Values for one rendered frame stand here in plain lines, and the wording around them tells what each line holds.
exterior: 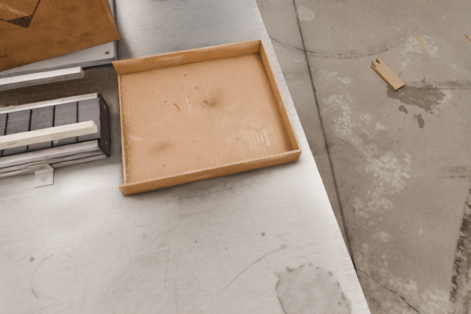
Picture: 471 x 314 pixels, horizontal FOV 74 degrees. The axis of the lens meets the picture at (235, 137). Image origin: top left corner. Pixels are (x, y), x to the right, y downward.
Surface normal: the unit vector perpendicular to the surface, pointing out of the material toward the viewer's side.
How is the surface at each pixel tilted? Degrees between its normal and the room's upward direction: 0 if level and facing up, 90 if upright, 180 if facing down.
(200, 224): 0
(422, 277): 0
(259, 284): 0
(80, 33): 90
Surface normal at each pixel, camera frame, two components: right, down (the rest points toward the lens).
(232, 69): 0.01, -0.47
